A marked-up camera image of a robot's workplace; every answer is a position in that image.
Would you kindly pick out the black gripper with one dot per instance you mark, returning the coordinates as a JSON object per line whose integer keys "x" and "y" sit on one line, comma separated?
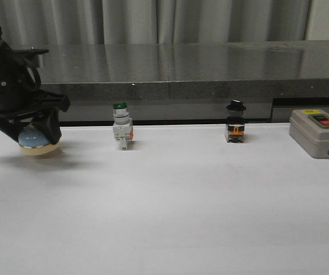
{"x": 23, "y": 99}

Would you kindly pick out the blue call bell cream base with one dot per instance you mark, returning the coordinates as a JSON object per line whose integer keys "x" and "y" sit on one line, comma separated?
{"x": 32, "y": 142}

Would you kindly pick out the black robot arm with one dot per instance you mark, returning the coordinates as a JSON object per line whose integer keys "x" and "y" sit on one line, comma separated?
{"x": 21, "y": 96}

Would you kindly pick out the grey curtain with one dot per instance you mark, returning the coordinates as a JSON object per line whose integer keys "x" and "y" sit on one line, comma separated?
{"x": 162, "y": 22}

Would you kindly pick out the dark grey stone counter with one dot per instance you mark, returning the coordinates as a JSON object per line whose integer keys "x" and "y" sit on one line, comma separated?
{"x": 188, "y": 83}

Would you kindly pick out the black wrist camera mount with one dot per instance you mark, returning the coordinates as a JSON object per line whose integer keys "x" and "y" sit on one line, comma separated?
{"x": 32, "y": 55}

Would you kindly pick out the green pushbutton switch white body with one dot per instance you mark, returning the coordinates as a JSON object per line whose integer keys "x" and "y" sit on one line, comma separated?
{"x": 123, "y": 125}

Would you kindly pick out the black selector switch orange body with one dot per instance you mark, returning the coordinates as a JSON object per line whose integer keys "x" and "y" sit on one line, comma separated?
{"x": 235, "y": 123}

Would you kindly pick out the grey switch box red button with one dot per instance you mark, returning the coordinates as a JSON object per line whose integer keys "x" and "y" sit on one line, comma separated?
{"x": 310, "y": 129}

